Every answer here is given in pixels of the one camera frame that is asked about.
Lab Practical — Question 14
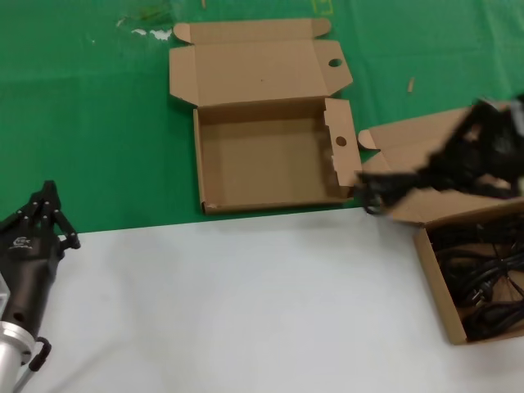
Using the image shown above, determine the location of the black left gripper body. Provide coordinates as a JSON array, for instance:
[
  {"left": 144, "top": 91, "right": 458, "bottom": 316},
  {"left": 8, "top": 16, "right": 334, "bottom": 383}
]
[{"left": 0, "top": 228, "right": 66, "bottom": 335}]

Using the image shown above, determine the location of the flat brown cardboard mailer box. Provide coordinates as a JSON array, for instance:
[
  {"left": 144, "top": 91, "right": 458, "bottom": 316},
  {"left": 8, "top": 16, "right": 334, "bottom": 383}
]
[
  {"left": 358, "top": 106, "right": 524, "bottom": 346},
  {"left": 168, "top": 18, "right": 367, "bottom": 215}
]

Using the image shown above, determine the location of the green table cloth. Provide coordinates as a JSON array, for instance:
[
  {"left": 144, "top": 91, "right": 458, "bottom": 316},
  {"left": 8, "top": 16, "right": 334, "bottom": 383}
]
[{"left": 0, "top": 0, "right": 524, "bottom": 235}]

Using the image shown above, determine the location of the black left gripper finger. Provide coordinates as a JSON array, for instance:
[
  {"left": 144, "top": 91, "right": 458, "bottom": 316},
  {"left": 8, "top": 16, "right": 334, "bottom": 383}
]
[
  {"left": 0, "top": 180, "right": 50, "bottom": 234},
  {"left": 40, "top": 180, "right": 82, "bottom": 251}
]

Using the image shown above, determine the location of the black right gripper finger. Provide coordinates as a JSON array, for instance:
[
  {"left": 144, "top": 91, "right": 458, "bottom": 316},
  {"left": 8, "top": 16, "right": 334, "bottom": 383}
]
[
  {"left": 417, "top": 112, "right": 468, "bottom": 174},
  {"left": 425, "top": 163, "right": 508, "bottom": 198}
]

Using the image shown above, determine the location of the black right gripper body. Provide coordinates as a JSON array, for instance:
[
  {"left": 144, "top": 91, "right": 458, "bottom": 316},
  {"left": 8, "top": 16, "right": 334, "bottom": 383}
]
[{"left": 458, "top": 97, "right": 524, "bottom": 194}]

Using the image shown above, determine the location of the black power cable pile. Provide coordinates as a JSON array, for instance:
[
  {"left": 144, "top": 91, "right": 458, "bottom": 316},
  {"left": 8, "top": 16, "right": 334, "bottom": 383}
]
[{"left": 429, "top": 212, "right": 524, "bottom": 343}]

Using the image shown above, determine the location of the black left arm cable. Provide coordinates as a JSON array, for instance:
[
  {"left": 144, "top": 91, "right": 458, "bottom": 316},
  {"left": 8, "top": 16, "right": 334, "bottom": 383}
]
[{"left": 11, "top": 335, "right": 52, "bottom": 393}]

